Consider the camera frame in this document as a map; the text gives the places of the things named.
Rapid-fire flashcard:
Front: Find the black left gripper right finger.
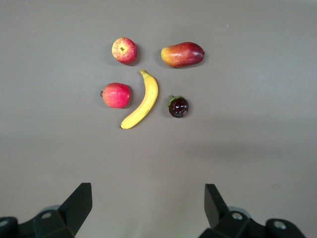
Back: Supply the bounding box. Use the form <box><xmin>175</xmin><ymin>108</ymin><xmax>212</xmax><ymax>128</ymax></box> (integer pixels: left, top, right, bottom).
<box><xmin>199</xmin><ymin>183</ymin><xmax>308</xmax><ymax>238</ymax></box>

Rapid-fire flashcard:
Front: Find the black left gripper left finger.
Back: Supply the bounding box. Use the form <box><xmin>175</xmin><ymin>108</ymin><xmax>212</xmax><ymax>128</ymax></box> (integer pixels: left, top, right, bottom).
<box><xmin>0</xmin><ymin>182</ymin><xmax>93</xmax><ymax>238</ymax></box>

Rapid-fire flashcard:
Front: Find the yellow banana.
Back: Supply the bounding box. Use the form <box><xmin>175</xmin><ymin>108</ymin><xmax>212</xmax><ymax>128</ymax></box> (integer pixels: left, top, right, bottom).
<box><xmin>119</xmin><ymin>69</ymin><xmax>159</xmax><ymax>130</ymax></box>

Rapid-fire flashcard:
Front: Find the red yellow striped apple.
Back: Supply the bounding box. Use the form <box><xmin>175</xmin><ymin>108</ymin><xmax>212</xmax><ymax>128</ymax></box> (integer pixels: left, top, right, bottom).
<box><xmin>111</xmin><ymin>37</ymin><xmax>138</xmax><ymax>65</ymax></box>

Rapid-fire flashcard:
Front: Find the dark purple mangosteen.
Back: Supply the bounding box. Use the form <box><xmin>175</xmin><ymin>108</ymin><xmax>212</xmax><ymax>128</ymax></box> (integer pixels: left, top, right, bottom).
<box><xmin>167</xmin><ymin>95</ymin><xmax>190</xmax><ymax>119</ymax></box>

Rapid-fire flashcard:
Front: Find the red pomegranate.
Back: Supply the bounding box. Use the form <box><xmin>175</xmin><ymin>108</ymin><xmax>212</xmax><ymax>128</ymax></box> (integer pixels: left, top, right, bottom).
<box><xmin>100</xmin><ymin>82</ymin><xmax>131</xmax><ymax>109</ymax></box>

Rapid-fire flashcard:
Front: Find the red yellow mango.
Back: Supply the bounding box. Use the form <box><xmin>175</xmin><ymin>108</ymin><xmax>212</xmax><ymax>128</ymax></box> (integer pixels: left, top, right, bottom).
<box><xmin>160</xmin><ymin>42</ymin><xmax>206</xmax><ymax>68</ymax></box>

